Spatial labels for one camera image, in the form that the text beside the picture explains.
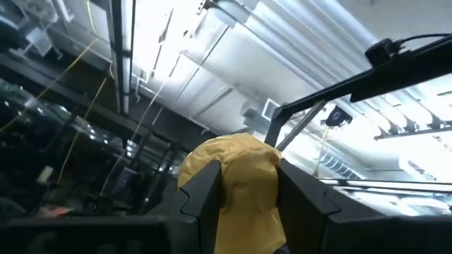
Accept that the black ceiling cord reel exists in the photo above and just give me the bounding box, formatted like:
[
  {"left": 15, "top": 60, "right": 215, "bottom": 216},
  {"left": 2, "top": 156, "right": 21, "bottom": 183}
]
[{"left": 324, "top": 104, "right": 354, "bottom": 128}]

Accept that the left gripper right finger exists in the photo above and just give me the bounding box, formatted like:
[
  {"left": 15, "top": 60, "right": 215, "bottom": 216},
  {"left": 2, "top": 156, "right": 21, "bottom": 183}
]
[{"left": 277, "top": 158, "right": 452, "bottom": 254}]

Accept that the black overhead camera cable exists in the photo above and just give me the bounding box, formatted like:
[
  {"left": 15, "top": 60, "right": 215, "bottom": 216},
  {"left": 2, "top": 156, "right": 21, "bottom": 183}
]
[{"left": 397, "top": 33, "right": 452, "bottom": 47}]

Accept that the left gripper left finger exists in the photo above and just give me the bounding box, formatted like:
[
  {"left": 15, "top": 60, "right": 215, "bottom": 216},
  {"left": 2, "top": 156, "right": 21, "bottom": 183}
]
[{"left": 0, "top": 159, "right": 223, "bottom": 254}]

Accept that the mustard yellow toy fruit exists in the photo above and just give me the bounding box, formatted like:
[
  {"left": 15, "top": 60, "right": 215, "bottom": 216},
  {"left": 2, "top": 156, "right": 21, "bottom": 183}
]
[{"left": 176, "top": 133, "right": 289, "bottom": 254}]

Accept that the black overhead camera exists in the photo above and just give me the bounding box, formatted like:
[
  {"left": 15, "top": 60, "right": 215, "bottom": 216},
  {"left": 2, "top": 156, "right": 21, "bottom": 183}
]
[{"left": 364, "top": 37, "right": 412, "bottom": 67}]

